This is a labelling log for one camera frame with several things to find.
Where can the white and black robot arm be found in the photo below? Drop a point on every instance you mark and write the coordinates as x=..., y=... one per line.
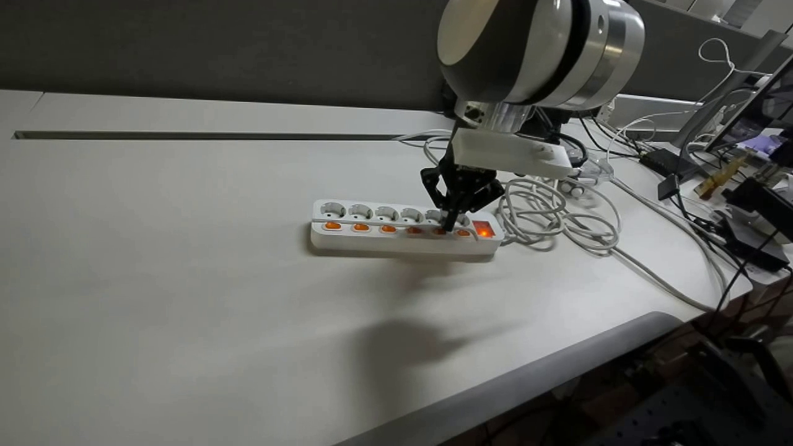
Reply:
x=536, y=49

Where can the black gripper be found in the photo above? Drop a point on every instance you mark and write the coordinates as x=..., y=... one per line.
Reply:
x=475, y=184

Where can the yellow tool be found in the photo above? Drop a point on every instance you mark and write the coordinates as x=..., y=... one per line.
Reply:
x=721, y=175

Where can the grey tray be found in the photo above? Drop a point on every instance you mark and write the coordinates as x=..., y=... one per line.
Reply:
x=653, y=111

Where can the black device box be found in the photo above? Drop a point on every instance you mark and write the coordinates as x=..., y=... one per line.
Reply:
x=764, y=200

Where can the grey divider panel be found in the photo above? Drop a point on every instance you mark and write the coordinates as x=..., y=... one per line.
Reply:
x=205, y=39

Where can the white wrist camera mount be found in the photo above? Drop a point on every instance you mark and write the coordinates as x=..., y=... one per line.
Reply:
x=510, y=151

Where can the white six-socket power strip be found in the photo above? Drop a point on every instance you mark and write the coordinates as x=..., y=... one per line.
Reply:
x=371, y=237

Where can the black adapter box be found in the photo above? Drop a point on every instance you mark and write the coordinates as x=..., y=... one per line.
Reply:
x=660, y=158

